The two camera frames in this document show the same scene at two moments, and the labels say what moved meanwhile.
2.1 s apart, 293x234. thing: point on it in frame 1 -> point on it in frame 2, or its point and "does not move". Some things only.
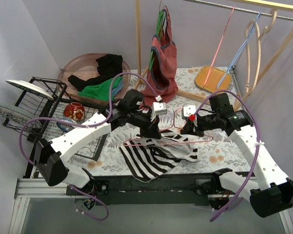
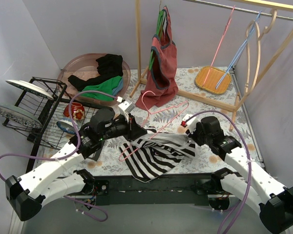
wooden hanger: [259, 51] does not move
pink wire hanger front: [165, 128] -> [186, 102]
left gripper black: [151, 126] -> [132, 126]
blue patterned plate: [14, 114] does not move
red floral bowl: [75, 110] does not move
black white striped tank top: [148, 158] does not move
